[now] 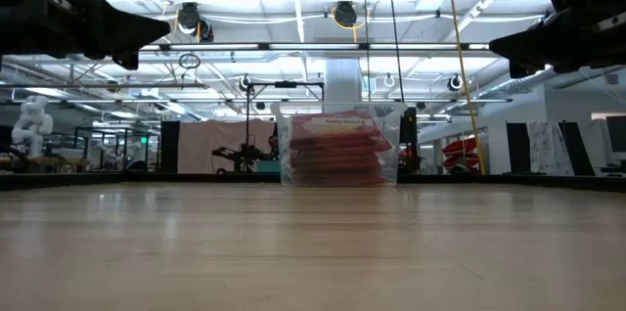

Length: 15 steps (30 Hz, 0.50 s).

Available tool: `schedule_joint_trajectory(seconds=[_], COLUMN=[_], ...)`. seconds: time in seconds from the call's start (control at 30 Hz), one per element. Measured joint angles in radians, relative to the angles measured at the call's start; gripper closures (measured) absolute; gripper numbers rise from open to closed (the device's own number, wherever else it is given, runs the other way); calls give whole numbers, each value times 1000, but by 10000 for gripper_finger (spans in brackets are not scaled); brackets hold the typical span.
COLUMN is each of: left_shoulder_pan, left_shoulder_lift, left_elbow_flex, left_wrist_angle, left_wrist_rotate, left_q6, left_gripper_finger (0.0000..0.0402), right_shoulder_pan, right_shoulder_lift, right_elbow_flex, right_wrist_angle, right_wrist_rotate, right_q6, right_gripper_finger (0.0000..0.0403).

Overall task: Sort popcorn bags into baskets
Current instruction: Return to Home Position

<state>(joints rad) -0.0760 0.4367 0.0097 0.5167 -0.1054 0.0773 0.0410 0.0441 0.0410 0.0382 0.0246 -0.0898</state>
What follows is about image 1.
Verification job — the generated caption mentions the white patterned cloth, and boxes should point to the white patterned cloth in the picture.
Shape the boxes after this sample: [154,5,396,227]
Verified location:
[526,120,562,176]

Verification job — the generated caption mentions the white building column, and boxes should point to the white building column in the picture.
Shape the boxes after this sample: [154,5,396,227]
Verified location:
[324,59,364,106]

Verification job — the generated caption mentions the silver ventilation duct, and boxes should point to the silver ventilation duct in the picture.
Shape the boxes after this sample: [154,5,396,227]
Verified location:
[469,64,626,103]

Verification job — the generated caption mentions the dark monitor screen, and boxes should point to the dark monitor screen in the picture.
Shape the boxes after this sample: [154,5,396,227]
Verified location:
[605,114,626,154]

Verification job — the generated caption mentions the black upright panel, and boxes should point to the black upright panel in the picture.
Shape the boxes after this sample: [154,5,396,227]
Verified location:
[159,119,181,174]
[505,121,532,176]
[559,119,597,176]

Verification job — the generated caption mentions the long yellow hanging cable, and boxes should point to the long yellow hanging cable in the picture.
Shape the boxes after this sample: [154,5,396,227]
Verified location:
[443,0,487,176]

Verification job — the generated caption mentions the white robot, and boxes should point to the white robot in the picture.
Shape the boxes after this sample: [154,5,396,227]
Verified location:
[10,94,55,159]

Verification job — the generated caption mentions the black workstation frame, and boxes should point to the black workstation frame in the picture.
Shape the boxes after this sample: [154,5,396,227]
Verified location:
[72,126,161,174]

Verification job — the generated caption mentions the long black hanging cable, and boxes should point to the long black hanging cable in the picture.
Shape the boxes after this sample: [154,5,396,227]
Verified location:
[384,0,406,105]

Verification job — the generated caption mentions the black ceiling cable reel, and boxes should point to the black ceiling cable reel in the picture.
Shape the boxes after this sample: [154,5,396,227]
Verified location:
[197,19,215,44]
[176,1,201,29]

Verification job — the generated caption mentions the background wooden table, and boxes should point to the background wooden table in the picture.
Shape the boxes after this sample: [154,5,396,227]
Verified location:
[0,153,93,174]

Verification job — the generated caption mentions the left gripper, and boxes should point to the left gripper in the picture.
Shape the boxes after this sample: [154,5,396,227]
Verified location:
[0,0,171,70]

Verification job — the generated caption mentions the clear plastic storage bin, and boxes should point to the clear plastic storage bin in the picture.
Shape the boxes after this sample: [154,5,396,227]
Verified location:
[269,101,408,188]

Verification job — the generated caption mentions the beige curtain partition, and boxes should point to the beige curtain partition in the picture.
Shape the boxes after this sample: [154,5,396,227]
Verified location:
[177,118,276,174]

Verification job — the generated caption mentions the black camera stand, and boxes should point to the black camera stand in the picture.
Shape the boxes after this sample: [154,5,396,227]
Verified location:
[244,79,326,156]

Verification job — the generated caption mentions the hanging black cable loop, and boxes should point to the hanging black cable loop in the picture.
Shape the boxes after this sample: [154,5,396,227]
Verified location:
[177,52,202,70]

